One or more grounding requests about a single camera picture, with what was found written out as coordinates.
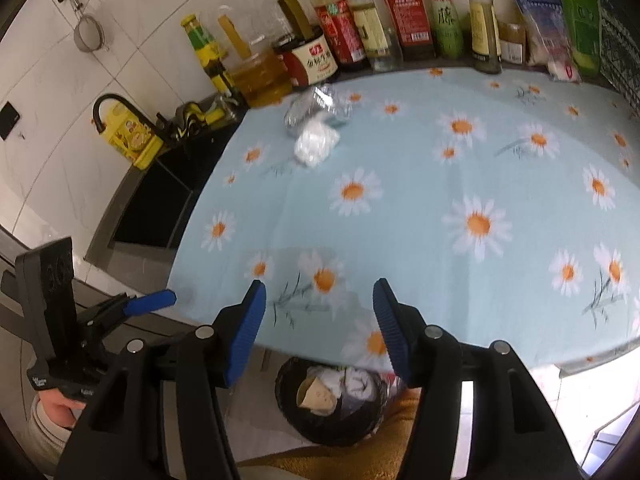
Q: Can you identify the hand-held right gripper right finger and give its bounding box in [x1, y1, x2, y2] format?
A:
[372, 277, 585, 480]

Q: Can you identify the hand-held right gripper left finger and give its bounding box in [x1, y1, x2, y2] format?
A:
[59, 279, 267, 480]

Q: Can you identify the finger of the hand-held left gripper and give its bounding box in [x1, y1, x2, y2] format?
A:
[79, 289, 177, 335]

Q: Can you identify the white cloth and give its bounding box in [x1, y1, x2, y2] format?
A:
[340, 367, 386, 403]

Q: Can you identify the brown paper bag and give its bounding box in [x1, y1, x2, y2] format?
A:
[296, 377, 337, 418]

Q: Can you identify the black trash bin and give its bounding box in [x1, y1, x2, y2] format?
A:
[274, 355, 406, 448]

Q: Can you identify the person's left forearm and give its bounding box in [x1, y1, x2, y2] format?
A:
[27, 400, 76, 476]

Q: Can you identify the person's left hand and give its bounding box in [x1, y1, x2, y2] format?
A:
[37, 389, 86, 429]

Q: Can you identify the black sink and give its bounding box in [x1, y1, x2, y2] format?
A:
[107, 100, 248, 252]

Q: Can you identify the yellow oil jug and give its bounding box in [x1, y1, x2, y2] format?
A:
[102, 100, 165, 171]

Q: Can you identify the daisy print blue tablecloth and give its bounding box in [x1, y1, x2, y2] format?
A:
[165, 65, 640, 376]

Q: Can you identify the black yellow cloth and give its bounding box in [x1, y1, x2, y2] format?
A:
[169, 102, 211, 142]

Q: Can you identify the crumpled clear plastic bag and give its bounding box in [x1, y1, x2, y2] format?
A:
[294, 119, 342, 167]

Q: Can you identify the black faucet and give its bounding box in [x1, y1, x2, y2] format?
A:
[92, 92, 168, 142]

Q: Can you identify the silver foil bag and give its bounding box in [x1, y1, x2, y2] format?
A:
[284, 85, 352, 137]

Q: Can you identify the large cooking oil jug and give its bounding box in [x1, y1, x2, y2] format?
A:
[215, 0, 297, 109]

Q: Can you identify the yellow green label oil bottle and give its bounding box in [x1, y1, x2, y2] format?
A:
[180, 14, 234, 95]

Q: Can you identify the metal strainer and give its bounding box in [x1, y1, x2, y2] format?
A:
[74, 0, 110, 53]

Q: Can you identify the dark sauce jar red label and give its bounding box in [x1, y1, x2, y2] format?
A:
[272, 0, 342, 87]

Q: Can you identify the clear vinegar bottle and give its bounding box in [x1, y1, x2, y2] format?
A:
[342, 0, 404, 72]

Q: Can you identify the soy sauce bottle red label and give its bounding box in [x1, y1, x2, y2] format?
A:
[299, 0, 369, 72]

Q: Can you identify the small brown jar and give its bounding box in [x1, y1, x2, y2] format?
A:
[497, 22, 528, 65]

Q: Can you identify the red label clear bottle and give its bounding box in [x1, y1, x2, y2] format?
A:
[375, 0, 437, 62]

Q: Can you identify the yellow cap seasoning bottle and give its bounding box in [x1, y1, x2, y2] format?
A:
[460, 0, 503, 75]

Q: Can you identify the clear plastic packet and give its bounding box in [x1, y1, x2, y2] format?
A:
[515, 0, 583, 83]

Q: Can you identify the green packet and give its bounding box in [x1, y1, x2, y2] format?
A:
[560, 0, 602, 77]

